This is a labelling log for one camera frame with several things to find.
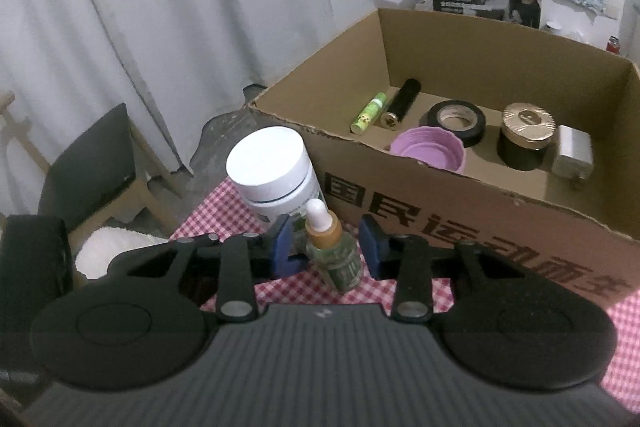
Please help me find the dark rounded object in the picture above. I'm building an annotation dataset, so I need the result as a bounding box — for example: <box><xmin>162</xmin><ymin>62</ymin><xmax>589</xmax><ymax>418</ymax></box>
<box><xmin>0</xmin><ymin>214</ymin><xmax>73</xmax><ymax>358</ymax></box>

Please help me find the white curtain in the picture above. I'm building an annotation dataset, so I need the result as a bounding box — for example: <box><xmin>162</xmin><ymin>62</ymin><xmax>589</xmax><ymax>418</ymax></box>
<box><xmin>0</xmin><ymin>0</ymin><xmax>416</xmax><ymax>178</ymax></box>

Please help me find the red checkered tablecloth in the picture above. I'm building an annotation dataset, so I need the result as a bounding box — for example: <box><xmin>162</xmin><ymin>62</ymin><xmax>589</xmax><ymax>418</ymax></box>
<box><xmin>170</xmin><ymin>179</ymin><xmax>640</xmax><ymax>400</ymax></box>

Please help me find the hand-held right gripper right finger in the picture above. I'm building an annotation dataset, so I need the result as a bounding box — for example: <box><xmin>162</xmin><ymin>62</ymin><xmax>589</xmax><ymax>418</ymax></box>
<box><xmin>360</xmin><ymin>214</ymin><xmax>501</xmax><ymax>323</ymax></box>

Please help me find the white charger plug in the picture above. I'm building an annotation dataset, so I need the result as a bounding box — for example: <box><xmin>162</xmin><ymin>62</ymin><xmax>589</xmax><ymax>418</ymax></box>
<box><xmin>551</xmin><ymin>125</ymin><xmax>594</xmax><ymax>180</ymax></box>

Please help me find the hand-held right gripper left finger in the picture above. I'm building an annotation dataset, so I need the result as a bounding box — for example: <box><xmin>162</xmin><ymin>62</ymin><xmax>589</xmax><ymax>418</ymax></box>
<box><xmin>107</xmin><ymin>214</ymin><xmax>293</xmax><ymax>320</ymax></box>

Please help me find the black cylindrical tube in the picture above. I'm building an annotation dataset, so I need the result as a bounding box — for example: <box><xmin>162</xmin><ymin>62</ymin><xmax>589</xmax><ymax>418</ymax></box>
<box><xmin>380</xmin><ymin>78</ymin><xmax>422</xmax><ymax>129</ymax></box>

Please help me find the white fluffy cushion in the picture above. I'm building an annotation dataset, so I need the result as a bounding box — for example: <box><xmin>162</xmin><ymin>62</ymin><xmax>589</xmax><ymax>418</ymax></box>
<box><xmin>75</xmin><ymin>227</ymin><xmax>168</xmax><ymax>280</ymax></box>

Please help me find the green patterned tube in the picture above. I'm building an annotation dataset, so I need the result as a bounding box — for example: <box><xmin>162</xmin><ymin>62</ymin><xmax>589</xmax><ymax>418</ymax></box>
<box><xmin>350</xmin><ymin>92</ymin><xmax>388</xmax><ymax>135</ymax></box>

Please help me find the purple plastic lid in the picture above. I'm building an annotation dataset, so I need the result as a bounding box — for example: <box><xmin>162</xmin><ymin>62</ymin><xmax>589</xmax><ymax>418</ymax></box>
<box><xmin>389</xmin><ymin>126</ymin><xmax>468</xmax><ymax>174</ymax></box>

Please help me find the brown cardboard box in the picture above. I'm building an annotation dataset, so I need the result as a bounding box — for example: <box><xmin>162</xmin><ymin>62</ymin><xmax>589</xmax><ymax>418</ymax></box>
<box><xmin>248</xmin><ymin>8</ymin><xmax>640</xmax><ymax>313</ymax></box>

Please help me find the black wooden chair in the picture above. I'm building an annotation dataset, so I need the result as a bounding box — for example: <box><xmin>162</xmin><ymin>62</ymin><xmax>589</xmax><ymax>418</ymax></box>
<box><xmin>37</xmin><ymin>103</ymin><xmax>186</xmax><ymax>248</ymax></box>

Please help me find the black tape roll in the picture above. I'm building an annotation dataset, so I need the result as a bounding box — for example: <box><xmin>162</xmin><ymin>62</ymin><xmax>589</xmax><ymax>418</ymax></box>
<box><xmin>426</xmin><ymin>100</ymin><xmax>487</xmax><ymax>148</ymax></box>

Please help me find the green dropper bottle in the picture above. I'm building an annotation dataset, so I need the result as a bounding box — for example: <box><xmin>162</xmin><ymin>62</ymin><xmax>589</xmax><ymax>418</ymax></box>
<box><xmin>305</xmin><ymin>198</ymin><xmax>363</xmax><ymax>294</ymax></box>

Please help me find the gold lid dark jar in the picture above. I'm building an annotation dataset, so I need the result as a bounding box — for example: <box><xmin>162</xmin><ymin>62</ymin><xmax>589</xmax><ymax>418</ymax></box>
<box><xmin>497</xmin><ymin>102</ymin><xmax>558</xmax><ymax>171</ymax></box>

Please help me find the white capped plastic bottle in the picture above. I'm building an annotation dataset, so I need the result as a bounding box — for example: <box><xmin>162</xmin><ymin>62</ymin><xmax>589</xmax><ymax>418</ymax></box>
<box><xmin>226</xmin><ymin>127</ymin><xmax>326</xmax><ymax>233</ymax></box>

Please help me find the wooden rack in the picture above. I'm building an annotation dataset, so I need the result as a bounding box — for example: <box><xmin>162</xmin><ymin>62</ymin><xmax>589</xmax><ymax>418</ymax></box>
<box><xmin>0</xmin><ymin>92</ymin><xmax>51</xmax><ymax>178</ymax></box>

